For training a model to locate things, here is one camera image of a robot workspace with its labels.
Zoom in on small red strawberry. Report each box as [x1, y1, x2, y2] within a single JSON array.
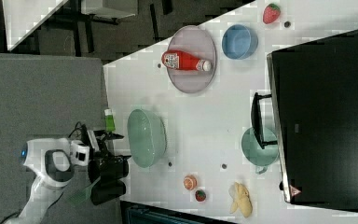
[[195, 189, 206, 202]]

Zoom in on green plastic strainer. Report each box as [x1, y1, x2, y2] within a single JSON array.
[[127, 109, 167, 168]]

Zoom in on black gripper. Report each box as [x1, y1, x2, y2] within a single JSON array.
[[80, 124, 124, 159]]

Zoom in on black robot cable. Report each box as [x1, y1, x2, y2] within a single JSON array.
[[67, 120, 85, 140]]

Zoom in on peeled banana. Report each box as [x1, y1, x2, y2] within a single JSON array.
[[228, 182, 253, 217]]

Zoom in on large red strawberry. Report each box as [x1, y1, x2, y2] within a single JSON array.
[[263, 3, 281, 24]]

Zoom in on blue cup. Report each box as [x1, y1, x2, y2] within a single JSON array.
[[222, 24, 258, 60]]

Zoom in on green bottle white cap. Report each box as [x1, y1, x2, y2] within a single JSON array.
[[104, 108, 116, 132]]

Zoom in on orange half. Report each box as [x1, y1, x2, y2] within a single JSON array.
[[183, 175, 198, 190]]

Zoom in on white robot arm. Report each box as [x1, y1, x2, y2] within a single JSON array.
[[0, 122, 125, 224]]

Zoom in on toaster oven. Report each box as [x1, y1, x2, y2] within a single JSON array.
[[251, 29, 358, 212]]

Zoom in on red ketchup bottle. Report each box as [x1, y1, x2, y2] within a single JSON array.
[[161, 50, 213, 72]]

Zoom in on grey round plate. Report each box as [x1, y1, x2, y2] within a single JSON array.
[[161, 25, 216, 93]]

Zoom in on mint green mug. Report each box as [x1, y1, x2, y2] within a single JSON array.
[[241, 128, 279, 175]]

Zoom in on blue table frame rail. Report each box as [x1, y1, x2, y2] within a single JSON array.
[[120, 201, 234, 224]]

